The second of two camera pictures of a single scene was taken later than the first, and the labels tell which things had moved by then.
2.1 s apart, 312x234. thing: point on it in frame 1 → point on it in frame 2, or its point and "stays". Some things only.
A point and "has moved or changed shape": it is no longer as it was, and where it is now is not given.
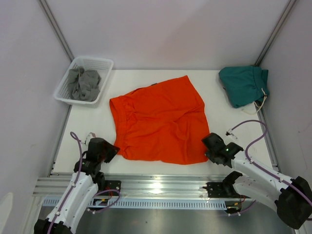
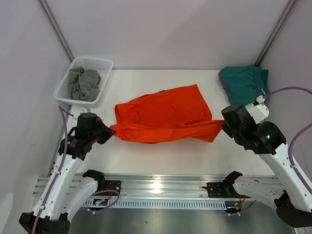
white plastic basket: (84, 83) stays
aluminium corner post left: (55, 24) stays
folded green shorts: (244, 85) stays
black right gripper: (208, 154) → (226, 129)
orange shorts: (165, 122) has moved or changed shape
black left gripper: (112, 151) → (108, 132)
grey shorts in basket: (85, 84) stays
